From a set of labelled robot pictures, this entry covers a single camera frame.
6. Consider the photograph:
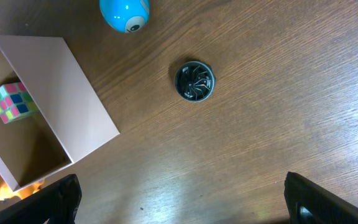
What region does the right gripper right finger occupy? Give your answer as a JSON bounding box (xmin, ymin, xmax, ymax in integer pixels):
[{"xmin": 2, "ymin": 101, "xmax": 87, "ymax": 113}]
[{"xmin": 284, "ymin": 172, "xmax": 358, "ymax": 224}]

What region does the black round disc toy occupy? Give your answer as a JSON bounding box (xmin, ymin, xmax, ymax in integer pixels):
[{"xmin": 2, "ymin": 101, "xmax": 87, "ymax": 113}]
[{"xmin": 174, "ymin": 60, "xmax": 216, "ymax": 103}]

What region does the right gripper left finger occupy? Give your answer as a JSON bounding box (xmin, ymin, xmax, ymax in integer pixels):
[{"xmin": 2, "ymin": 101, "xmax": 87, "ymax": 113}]
[{"xmin": 0, "ymin": 174, "xmax": 82, "ymax": 224}]

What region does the blue toy ball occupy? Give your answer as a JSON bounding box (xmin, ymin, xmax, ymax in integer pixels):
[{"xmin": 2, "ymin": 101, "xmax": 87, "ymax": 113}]
[{"xmin": 99, "ymin": 0, "xmax": 150, "ymax": 33}]

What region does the yellow rubber animal toy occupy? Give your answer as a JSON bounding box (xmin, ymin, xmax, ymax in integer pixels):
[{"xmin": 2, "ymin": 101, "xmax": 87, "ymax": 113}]
[{"xmin": 0, "ymin": 176, "xmax": 45, "ymax": 202}]

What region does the colourful puzzle cube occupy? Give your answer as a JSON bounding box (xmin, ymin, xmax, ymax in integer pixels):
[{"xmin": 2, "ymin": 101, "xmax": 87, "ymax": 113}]
[{"xmin": 0, "ymin": 82, "xmax": 39, "ymax": 124}]

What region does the open pink cardboard box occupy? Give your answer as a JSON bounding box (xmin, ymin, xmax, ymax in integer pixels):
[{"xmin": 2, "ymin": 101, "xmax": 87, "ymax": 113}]
[{"xmin": 0, "ymin": 35, "xmax": 119, "ymax": 192}]

